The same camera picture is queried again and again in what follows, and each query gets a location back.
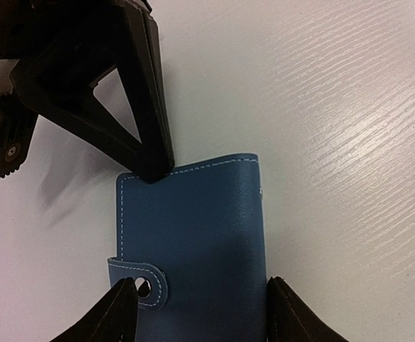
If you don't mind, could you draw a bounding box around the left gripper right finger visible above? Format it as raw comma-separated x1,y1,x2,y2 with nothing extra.
267,276,347,342

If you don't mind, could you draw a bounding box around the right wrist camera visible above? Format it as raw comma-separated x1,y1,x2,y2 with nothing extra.
0,93,38,179

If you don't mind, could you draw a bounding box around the blue leather card holder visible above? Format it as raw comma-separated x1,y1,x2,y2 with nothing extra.
108,153,267,341

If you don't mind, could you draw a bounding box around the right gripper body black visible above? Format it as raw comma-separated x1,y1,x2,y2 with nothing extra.
0,0,123,68

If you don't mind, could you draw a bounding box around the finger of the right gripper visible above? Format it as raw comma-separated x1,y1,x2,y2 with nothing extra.
11,1,175,183

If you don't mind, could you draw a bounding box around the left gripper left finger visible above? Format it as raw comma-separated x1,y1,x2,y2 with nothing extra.
52,278,138,342

